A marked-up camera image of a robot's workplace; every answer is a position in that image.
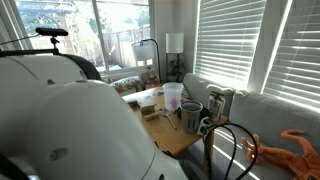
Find wooden table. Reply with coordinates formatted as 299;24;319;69
121;85;229;159

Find floral cushion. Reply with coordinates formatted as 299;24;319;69
109;75;143;96

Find grey fabric sofa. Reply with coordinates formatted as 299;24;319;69
182;72;320;180

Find orange plush octopus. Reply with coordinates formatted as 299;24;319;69
240;129;320;180

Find single wooden block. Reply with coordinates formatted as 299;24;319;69
143;112;161;121

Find colourful stuffed toy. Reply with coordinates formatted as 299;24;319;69
141;66;162;89

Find clear pouch green plant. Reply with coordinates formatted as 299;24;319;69
207;91;226;122

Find translucent plastic cup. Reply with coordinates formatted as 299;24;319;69
162;82;185;112

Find white window blind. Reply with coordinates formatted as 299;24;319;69
263;0;320;111
194;0;268;90

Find floor lamp cylinder shade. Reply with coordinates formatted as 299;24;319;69
165;32;185;84

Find metal spoon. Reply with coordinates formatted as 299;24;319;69
162;108;178;131

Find large white-framed window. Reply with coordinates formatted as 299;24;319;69
0;0;156;81

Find white sunglasses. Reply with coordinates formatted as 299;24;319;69
197;117;213;137

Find potted plant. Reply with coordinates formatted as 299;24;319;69
167;53;187;83

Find black arc lamp white shade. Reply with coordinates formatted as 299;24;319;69
131;38;162;84

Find black camera on tripod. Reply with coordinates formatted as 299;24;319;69
0;27;69;57

